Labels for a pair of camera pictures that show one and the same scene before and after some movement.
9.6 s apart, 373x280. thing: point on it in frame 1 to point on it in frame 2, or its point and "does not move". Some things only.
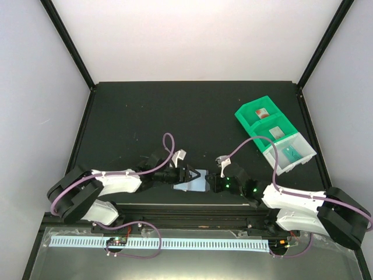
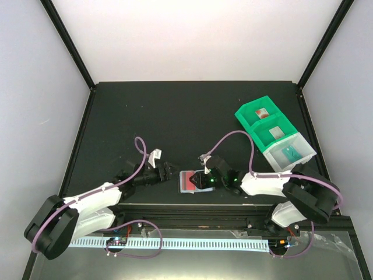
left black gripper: x=186 y=176 to x=168 y=174
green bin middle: x=276 y=127 does not move
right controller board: x=278 y=245 does not move
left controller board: x=117 y=241 does not move
